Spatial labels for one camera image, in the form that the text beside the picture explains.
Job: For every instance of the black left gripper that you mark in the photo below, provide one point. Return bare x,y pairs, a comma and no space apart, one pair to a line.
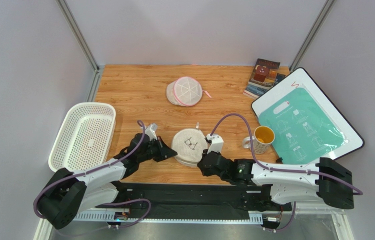
164,151

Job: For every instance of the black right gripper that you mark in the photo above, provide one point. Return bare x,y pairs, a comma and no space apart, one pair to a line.
208,163

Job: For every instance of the beige mesh laundry bag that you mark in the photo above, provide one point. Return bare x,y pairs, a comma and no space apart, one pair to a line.
189,144

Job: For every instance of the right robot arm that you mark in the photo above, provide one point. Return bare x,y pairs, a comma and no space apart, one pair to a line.
323,180

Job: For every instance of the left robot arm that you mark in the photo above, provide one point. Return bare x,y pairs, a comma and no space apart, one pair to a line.
69,193

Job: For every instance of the pink-trimmed mesh laundry bag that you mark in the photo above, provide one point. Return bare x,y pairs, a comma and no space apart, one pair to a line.
185,92

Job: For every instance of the white mug with yellow interior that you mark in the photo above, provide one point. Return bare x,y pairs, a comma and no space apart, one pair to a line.
261,140

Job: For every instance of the white perforated plastic basket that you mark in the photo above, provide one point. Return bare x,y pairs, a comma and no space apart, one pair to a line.
84,138

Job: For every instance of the stack of books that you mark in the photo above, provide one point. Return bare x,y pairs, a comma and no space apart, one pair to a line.
265,75

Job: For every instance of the white board with black edge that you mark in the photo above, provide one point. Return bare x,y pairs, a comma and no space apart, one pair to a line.
300,78

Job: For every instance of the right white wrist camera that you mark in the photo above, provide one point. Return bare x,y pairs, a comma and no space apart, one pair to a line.
215,142

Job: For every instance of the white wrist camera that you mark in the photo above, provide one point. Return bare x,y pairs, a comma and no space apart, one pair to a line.
215,142
151,131

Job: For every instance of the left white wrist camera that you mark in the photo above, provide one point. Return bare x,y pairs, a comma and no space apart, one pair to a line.
151,131

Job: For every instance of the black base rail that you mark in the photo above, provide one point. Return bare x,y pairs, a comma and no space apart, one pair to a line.
193,202

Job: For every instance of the aluminium frame post left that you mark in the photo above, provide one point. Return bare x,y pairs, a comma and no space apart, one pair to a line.
70,18

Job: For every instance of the aluminium frame post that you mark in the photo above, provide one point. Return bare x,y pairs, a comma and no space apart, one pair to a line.
317,25
70,18

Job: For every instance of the aluminium frame post right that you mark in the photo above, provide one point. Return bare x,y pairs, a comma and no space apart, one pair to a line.
317,25

